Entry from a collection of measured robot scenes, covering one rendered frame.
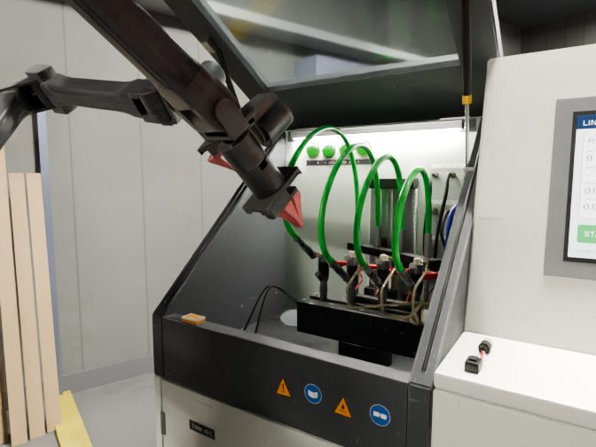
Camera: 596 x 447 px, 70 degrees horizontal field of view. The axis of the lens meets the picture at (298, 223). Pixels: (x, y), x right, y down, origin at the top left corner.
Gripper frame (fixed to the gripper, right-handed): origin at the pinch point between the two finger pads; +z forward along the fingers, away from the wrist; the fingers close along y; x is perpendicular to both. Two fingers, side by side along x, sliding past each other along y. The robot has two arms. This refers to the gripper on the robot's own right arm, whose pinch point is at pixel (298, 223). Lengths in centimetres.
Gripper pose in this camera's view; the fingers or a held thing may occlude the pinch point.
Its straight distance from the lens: 75.8
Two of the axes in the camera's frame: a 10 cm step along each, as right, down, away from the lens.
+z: 5.1, 6.6, 5.5
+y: 5.3, -7.4, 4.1
